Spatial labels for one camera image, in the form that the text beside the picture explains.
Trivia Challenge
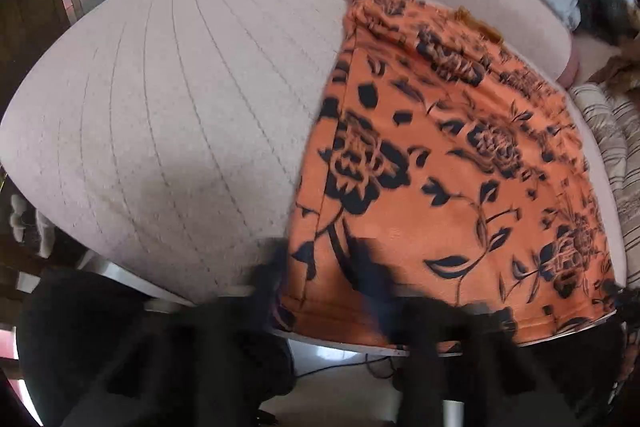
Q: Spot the black floor cable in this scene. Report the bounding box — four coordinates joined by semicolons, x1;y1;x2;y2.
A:
294;351;403;382

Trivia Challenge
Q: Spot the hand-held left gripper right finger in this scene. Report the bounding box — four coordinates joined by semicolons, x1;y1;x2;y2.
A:
345;238;551;427

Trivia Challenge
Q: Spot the striped beige cloth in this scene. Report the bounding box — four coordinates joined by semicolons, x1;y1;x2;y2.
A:
569;82;640;292

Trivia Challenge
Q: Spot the white fluffy object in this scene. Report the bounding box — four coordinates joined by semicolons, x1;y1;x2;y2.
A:
6;193;57;259

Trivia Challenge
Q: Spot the orange black floral cloth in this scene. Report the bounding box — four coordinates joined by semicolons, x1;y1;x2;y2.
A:
275;0;618;349

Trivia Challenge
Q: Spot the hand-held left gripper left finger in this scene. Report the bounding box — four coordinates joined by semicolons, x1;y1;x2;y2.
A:
65;247;296;427

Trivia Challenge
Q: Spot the dark furry blanket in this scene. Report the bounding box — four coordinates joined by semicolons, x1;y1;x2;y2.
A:
574;0;640;90

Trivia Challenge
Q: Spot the pink quilted bed mattress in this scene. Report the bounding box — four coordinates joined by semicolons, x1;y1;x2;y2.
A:
0;0;628;355

